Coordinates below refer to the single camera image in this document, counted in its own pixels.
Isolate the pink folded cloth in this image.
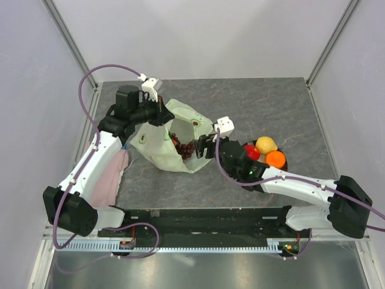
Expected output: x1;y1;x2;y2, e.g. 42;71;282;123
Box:
81;149;129;208

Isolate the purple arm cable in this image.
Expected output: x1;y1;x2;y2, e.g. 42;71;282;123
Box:
51;63;145;250
215;128;385;232

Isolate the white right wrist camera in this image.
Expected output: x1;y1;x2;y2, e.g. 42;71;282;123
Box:
213;116;235;138

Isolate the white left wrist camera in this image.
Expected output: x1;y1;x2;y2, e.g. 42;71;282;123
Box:
138;73;162;102

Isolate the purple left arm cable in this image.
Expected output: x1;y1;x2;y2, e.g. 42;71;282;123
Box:
51;63;145;250

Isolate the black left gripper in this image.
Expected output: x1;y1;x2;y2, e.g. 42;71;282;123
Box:
131;94;174;127

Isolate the dark round fruit plate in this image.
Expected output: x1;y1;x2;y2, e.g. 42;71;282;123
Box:
238;140;288;184

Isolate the yellow lemon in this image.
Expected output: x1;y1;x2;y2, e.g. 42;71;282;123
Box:
256;136;278;155

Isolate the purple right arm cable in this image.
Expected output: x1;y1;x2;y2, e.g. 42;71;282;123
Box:
215;128;385;232

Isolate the light blue cable duct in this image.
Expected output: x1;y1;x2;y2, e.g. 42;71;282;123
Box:
62;240;290;254

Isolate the purple grape bunch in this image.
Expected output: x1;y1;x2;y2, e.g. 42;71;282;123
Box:
168;132;196;160

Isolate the aluminium frame post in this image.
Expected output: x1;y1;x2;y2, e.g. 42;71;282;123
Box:
42;0;90;75
306;0;361;89

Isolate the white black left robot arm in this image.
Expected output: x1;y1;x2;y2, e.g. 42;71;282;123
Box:
43;81;175;237

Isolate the aluminium frame post right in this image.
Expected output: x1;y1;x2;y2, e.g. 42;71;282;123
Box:
306;0;361;89

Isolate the red apple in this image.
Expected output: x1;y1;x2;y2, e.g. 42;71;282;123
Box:
244;144;260;161

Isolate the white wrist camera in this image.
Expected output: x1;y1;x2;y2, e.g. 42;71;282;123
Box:
213;116;235;138
138;73;162;102

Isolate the green avocado print plastic bag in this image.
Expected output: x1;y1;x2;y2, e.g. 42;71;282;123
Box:
130;99;212;173

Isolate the orange fruit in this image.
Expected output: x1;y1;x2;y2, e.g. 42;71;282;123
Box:
265;151;286;169

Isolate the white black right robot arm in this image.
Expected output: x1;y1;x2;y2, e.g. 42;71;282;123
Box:
193;134;372;239

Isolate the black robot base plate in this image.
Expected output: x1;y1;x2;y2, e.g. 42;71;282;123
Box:
98;206;310;247

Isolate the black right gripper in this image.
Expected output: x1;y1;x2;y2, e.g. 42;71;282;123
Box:
192;131;235;178

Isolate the aluminium frame post left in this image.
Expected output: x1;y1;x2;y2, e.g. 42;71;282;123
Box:
42;0;90;75

